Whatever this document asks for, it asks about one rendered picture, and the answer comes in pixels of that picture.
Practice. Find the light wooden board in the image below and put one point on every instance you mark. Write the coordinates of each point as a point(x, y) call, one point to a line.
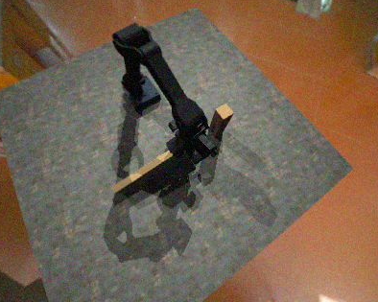
point(144, 172)

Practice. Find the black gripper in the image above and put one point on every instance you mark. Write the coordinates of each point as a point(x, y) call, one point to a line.
point(193, 154)

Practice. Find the brown wooden post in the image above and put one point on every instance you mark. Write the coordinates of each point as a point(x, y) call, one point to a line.
point(221, 117)

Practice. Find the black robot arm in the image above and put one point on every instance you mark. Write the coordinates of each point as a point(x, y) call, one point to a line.
point(136, 45)

